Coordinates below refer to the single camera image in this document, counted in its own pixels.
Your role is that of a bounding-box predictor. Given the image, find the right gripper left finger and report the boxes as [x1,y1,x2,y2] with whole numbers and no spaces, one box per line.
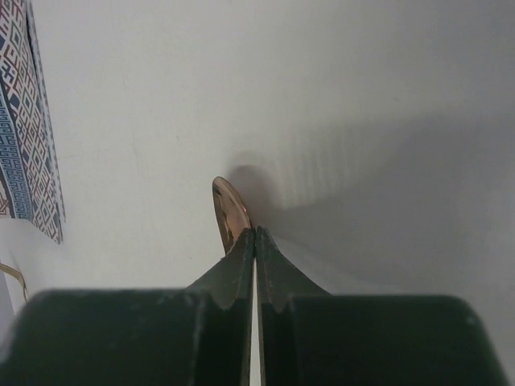
[1,229,255,385]

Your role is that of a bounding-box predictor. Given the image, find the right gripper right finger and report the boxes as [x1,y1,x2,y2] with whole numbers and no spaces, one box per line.
[255,228,509,385]

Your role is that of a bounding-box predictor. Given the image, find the copper spoon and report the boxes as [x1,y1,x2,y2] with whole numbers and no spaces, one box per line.
[212,176,253,255]

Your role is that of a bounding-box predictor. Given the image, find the gold fork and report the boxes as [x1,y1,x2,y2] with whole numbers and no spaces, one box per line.
[0,263,28,301]

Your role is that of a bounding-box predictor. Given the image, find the patterned cloth placemat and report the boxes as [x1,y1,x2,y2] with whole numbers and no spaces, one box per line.
[1,1,65,244]

